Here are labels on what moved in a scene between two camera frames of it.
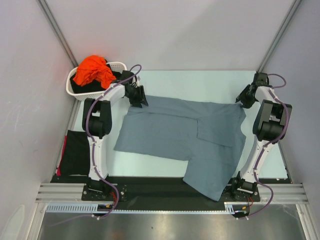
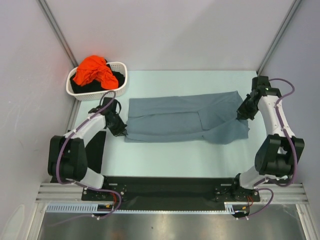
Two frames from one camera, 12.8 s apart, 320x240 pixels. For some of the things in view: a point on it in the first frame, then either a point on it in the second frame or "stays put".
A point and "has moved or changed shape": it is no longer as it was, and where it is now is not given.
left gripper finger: [143, 97] to [124, 126]
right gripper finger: [243, 93] to [239, 114]
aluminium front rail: [73, 192] stays put
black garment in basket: [90, 88] stays put
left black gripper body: [134, 94] to [116, 125]
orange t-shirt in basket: [94, 68] stays put
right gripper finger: [247, 105] to [245, 117]
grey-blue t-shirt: [209, 135] has moved or changed shape
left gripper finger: [136, 105] to [119, 133]
